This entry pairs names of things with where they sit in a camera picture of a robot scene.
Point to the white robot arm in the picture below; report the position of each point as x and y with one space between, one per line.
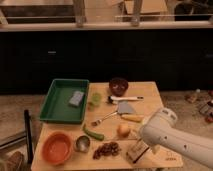
159 130

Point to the dark red bowl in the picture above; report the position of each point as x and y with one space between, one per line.
118 86

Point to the small green cup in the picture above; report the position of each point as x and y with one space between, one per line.
96 99

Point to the grey sponge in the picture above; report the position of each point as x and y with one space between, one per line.
76 98

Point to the green okra pod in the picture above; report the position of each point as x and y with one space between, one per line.
97 136

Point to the green plastic tray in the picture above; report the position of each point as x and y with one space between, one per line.
57 107

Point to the small metal cup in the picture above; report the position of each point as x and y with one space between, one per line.
82 144

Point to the bunch of brown grapes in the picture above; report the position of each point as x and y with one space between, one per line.
107 149

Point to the orange plastic bowl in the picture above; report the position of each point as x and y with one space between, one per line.
57 148

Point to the white handled brush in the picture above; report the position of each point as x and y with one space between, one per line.
116 100

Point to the grey spatula yellow handle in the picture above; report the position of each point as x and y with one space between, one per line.
127 112

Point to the black chair frame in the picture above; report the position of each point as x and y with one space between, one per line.
18 137

